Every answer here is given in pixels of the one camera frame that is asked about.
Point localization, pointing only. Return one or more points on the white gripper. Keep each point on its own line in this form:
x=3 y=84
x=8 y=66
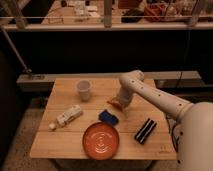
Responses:
x=124 y=97

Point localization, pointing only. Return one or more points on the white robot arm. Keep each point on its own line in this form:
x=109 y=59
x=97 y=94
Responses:
x=195 y=149

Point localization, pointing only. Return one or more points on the blue crumpled cloth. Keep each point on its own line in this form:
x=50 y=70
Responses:
x=107 y=117

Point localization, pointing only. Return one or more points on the orange plate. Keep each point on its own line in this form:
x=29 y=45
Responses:
x=100 y=141

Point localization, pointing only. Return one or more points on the white plastic bottle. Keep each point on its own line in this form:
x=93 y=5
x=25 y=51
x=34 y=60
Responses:
x=66 y=117

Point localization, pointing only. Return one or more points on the black object on shelf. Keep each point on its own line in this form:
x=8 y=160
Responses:
x=132 y=16

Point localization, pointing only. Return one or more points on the red basket on shelf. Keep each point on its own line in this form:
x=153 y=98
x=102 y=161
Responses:
x=159 y=13

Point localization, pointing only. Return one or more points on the diagonal metal pole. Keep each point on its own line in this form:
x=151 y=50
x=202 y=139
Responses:
x=26 y=69

